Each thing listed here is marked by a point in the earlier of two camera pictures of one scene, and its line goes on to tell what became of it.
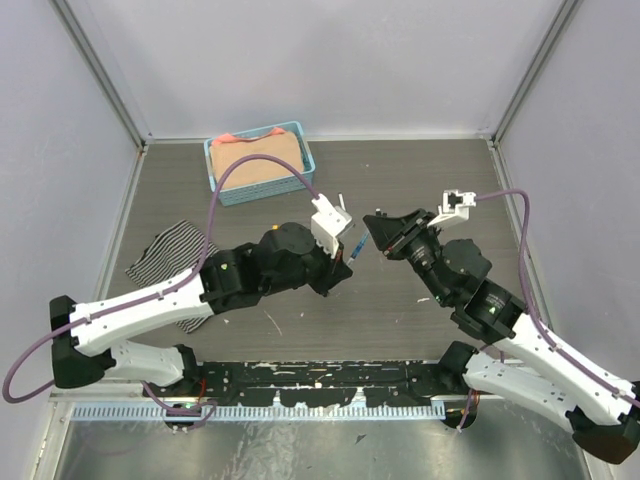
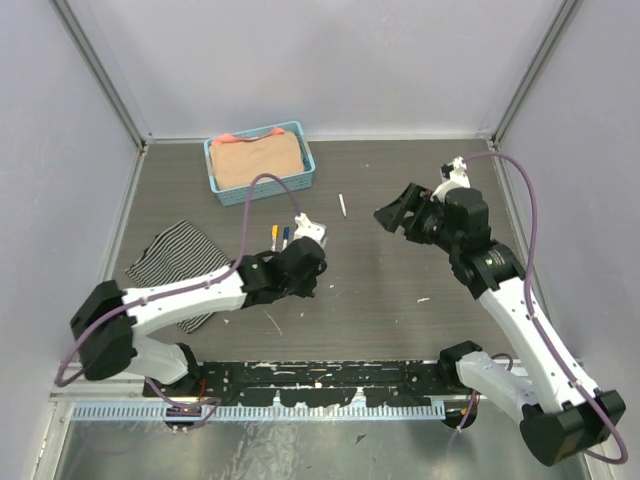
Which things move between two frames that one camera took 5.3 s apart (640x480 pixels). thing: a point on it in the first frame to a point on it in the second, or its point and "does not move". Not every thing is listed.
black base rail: x=319 y=383 does not move
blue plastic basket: x=287 y=187 does not move
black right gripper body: x=410 y=239 to x=428 y=222
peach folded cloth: x=279 y=142 does not move
